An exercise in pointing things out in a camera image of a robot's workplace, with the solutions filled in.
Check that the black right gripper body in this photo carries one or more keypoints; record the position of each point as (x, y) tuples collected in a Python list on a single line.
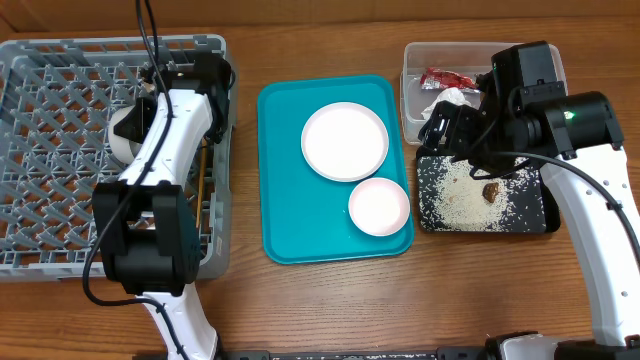
[(469, 134)]

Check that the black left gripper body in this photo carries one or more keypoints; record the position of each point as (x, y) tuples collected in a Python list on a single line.
[(149, 108)]

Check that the grey round bowl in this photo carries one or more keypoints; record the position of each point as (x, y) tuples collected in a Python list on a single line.
[(122, 148)]

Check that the white tissue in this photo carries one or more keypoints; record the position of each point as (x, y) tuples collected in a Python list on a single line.
[(452, 95)]

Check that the red candy wrapper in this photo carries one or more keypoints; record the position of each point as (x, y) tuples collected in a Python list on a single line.
[(435, 78)]

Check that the white rice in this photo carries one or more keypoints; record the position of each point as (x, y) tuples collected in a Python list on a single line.
[(465, 200)]

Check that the brown food piece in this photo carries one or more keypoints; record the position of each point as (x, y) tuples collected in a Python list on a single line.
[(490, 192)]

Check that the pink bowl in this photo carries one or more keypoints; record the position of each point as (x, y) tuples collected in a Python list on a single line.
[(379, 207)]

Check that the white round plate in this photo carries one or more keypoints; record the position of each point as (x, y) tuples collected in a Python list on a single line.
[(344, 142)]

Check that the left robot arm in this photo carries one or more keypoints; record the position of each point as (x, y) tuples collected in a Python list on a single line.
[(148, 238)]

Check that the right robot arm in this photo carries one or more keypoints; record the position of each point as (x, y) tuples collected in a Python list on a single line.
[(576, 143)]

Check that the black waste tray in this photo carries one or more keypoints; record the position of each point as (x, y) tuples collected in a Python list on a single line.
[(500, 220)]

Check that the clear plastic bin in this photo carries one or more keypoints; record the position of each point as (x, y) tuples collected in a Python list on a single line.
[(465, 58)]

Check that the grey plastic dish rack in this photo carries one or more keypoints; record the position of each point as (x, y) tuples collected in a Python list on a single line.
[(57, 96)]

